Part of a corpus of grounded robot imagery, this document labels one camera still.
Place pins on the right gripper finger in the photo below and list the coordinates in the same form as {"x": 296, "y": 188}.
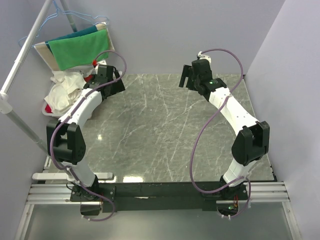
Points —
{"x": 183, "y": 77}
{"x": 189, "y": 68}

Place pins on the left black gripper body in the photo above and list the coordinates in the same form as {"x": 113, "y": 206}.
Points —
{"x": 117, "y": 87}

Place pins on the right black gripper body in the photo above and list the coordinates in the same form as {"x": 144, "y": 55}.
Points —
{"x": 195, "y": 81}

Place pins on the white floral t shirt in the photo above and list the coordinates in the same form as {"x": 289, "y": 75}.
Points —
{"x": 66, "y": 89}

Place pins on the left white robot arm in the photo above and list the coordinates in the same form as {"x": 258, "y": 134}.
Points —
{"x": 65, "y": 141}

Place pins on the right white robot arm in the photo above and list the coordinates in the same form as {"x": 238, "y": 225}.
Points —
{"x": 251, "y": 136}

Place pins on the dark red t shirt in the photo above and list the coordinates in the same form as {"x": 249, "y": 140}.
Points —
{"x": 88, "y": 78}

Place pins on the green towel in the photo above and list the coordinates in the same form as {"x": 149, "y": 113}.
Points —
{"x": 79, "y": 50}

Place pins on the teal towel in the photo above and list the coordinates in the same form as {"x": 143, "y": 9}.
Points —
{"x": 75, "y": 33}

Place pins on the white plastic laundry basket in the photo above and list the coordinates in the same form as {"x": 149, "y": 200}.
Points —
{"x": 56, "y": 115}

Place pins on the pink t shirt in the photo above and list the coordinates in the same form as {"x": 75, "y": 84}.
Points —
{"x": 48, "y": 109}

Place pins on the beige towel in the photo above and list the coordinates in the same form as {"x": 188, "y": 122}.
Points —
{"x": 49, "y": 59}

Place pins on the black base beam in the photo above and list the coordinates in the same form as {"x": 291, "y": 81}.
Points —
{"x": 152, "y": 196}

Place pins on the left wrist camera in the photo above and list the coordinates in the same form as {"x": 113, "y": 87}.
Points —
{"x": 96, "y": 63}

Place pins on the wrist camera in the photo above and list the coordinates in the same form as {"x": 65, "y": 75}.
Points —
{"x": 96, "y": 63}
{"x": 202, "y": 56}

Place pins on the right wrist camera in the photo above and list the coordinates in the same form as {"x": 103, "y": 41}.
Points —
{"x": 202, "y": 56}

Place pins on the white clothes rack frame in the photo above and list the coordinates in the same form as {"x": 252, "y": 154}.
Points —
{"x": 20, "y": 157}

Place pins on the aluminium rail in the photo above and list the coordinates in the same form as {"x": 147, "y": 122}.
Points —
{"x": 55, "y": 194}

